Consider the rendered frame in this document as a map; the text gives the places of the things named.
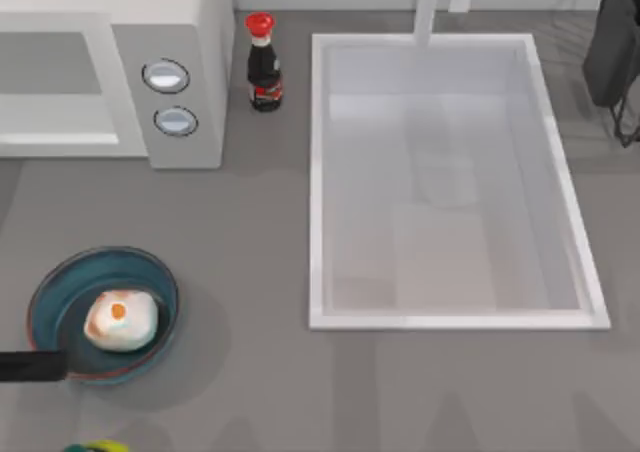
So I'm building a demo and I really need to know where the tall white tap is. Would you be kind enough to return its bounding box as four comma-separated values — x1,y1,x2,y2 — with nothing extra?
412,0,444,48

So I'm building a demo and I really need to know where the dark bottle with red cap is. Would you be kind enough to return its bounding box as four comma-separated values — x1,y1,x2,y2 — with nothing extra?
244,12,284,114

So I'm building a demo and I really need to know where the pale microwave oven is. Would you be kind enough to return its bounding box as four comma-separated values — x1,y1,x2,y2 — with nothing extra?
0,0,237,171

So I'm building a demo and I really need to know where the yellow-green round object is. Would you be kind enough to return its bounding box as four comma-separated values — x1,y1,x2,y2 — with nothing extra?
63,439,132,452

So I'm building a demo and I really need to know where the teal plate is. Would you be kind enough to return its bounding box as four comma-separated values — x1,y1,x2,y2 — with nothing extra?
27,245,181,387

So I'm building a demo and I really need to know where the white bun with orange spot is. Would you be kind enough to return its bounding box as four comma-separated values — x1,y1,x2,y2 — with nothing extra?
83,288,160,355

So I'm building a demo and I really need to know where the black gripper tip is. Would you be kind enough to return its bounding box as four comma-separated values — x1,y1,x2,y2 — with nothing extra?
0,349,69,384

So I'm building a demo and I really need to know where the round grey microwave knob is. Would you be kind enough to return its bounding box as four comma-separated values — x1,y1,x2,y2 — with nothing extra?
152,105,200,138
141,58,191,95

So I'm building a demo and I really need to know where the black wire rack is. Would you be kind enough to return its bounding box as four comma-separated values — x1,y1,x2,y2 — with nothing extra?
581,0,640,148

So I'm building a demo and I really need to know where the white sink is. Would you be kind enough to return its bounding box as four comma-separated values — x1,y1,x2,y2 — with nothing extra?
307,32,612,331

